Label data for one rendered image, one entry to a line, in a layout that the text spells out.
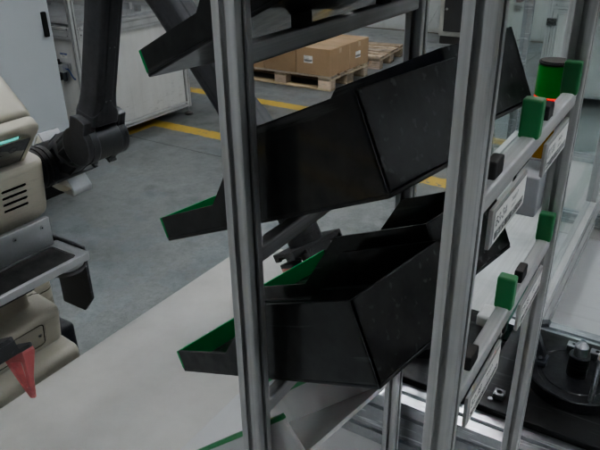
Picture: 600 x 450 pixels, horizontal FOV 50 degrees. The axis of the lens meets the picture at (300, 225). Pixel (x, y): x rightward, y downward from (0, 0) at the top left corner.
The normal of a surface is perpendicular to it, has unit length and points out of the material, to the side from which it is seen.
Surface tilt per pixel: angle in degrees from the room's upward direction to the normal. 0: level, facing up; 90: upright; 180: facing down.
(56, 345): 8
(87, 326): 0
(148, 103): 91
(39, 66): 90
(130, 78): 91
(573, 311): 0
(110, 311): 0
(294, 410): 90
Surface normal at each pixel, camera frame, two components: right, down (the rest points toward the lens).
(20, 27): 0.84, 0.23
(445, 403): -0.53, 0.39
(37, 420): -0.01, -0.90
